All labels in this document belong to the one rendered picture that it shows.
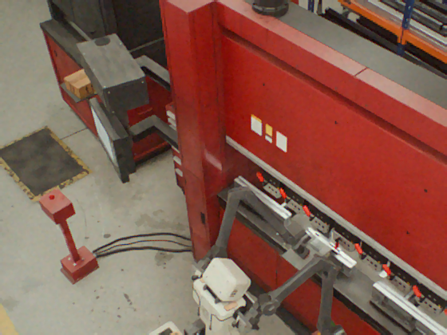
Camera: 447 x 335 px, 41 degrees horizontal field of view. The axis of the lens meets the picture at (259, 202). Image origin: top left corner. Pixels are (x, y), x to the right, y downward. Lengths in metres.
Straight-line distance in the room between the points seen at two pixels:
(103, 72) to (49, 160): 2.61
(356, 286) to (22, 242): 2.91
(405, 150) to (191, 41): 1.30
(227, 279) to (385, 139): 1.06
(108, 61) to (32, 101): 3.28
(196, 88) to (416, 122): 1.39
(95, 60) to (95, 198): 2.15
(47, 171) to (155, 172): 1.00
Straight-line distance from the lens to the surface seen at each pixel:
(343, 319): 3.88
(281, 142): 3.48
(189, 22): 3.30
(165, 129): 4.22
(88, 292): 4.91
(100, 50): 3.71
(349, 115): 2.97
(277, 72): 3.23
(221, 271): 3.14
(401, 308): 3.61
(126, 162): 3.77
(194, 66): 3.45
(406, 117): 2.72
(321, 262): 3.13
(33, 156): 6.12
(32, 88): 7.03
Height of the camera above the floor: 3.90
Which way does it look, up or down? 47 degrees down
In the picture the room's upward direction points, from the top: straight up
